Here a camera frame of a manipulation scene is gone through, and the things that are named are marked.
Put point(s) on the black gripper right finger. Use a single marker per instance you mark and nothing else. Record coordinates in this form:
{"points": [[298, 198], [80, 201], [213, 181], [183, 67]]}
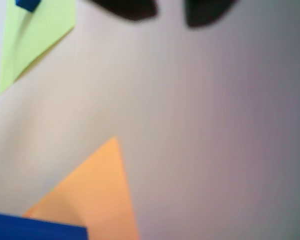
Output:
{"points": [[205, 12]]}

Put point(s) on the large blue cube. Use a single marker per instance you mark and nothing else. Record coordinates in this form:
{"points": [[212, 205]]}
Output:
{"points": [[35, 228]]}

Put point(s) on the small blue cube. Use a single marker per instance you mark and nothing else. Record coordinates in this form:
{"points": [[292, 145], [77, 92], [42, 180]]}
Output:
{"points": [[27, 4]]}

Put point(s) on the orange paper square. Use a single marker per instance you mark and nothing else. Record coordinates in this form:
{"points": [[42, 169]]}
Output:
{"points": [[102, 190]]}

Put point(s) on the green paper square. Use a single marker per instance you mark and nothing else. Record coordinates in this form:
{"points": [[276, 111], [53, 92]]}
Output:
{"points": [[40, 32]]}

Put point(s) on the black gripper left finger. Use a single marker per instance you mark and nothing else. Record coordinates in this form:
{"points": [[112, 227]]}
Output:
{"points": [[132, 10]]}

